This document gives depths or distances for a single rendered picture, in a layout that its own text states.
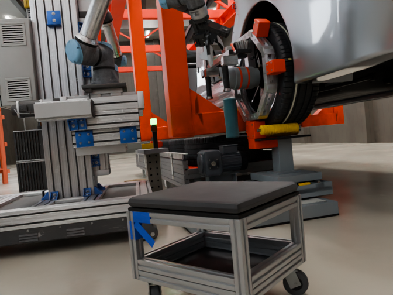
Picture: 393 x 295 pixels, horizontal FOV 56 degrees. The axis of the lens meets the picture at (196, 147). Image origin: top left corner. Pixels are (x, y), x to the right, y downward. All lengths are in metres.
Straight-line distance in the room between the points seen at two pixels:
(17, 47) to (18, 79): 0.17
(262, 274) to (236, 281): 0.09
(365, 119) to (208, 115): 7.38
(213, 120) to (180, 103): 0.27
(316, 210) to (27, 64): 1.76
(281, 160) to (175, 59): 1.04
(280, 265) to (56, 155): 1.51
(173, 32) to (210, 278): 2.09
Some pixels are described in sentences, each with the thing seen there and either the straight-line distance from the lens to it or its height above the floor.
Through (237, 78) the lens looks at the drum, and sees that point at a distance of 2.31.
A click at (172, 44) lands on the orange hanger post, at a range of 2.76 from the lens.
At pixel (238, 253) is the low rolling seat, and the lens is 0.91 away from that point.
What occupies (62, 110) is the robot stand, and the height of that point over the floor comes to 0.69.
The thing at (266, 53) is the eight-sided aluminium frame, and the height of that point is 0.94.
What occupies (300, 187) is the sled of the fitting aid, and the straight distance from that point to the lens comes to 2.26.
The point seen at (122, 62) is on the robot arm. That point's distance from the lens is 2.83.
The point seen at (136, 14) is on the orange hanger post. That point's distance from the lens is 4.84.
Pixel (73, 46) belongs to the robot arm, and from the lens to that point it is 1.97.
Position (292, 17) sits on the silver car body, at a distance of 2.12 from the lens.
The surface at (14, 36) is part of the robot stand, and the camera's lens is 2.30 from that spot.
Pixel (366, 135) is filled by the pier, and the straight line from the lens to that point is 9.83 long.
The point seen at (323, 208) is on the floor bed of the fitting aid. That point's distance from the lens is 2.17.
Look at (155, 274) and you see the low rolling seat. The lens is 1.11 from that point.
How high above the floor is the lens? 0.50
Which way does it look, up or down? 1 degrees down
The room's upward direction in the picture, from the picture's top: 5 degrees counter-clockwise
